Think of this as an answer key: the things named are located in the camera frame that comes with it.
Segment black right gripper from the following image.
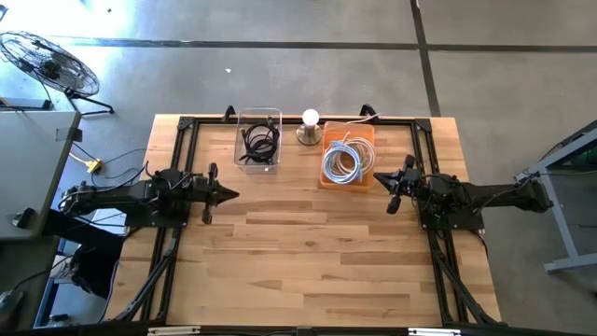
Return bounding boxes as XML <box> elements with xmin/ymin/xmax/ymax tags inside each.
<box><xmin>372</xmin><ymin>155</ymin><xmax>423</xmax><ymax>216</ymax></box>

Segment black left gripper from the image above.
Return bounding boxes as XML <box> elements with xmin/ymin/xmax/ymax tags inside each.
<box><xmin>186</xmin><ymin>162</ymin><xmax>241</xmax><ymax>224</ymax></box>

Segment light blue ethernet cable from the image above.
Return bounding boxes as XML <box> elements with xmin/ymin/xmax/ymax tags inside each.
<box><xmin>322</xmin><ymin>132</ymin><xmax>366</xmax><ymax>185</ymax></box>

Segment clear plastic bin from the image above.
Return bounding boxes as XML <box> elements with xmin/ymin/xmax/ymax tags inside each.
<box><xmin>234</xmin><ymin>106</ymin><xmax>284</xmax><ymax>175</ymax></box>

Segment white bulb on metal base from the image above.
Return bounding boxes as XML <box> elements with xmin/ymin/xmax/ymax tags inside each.
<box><xmin>296</xmin><ymin>107</ymin><xmax>324</xmax><ymax>147</ymax></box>

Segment white box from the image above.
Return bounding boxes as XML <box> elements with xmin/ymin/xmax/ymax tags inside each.
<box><xmin>90</xmin><ymin>208</ymin><xmax>128</xmax><ymax>236</ymax></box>

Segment black chair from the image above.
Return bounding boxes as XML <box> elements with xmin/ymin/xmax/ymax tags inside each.
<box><xmin>41</xmin><ymin>209</ymin><xmax>127</xmax><ymax>300</ymax></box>

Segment grey metal stand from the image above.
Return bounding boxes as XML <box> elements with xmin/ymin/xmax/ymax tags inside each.
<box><xmin>517</xmin><ymin>119</ymin><xmax>597</xmax><ymax>274</ymax></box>

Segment grey side table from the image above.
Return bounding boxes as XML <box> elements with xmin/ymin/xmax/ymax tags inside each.
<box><xmin>0</xmin><ymin>109</ymin><xmax>83</xmax><ymax>242</ymax></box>

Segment small black device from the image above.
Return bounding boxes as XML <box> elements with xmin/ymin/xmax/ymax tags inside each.
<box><xmin>12</xmin><ymin>207</ymin><xmax>37</xmax><ymax>229</ymax></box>

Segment black floor fan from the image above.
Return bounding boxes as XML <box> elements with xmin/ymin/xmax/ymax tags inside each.
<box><xmin>0</xmin><ymin>30</ymin><xmax>116</xmax><ymax>116</ymax></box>

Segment black aluminium table frame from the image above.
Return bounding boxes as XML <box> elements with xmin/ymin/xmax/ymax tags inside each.
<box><xmin>104</xmin><ymin>114</ymin><xmax>503</xmax><ymax>328</ymax></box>

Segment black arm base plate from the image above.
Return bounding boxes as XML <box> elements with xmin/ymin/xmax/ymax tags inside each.
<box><xmin>419</xmin><ymin>204</ymin><xmax>485</xmax><ymax>231</ymax></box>
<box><xmin>124</xmin><ymin>204</ymin><xmax>192</xmax><ymax>229</ymax></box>

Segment white bracket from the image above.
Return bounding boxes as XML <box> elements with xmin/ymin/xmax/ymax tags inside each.
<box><xmin>147</xmin><ymin>326</ymin><xmax>201</xmax><ymax>336</ymax></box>
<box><xmin>408</xmin><ymin>328</ymin><xmax>462</xmax><ymax>336</ymax></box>

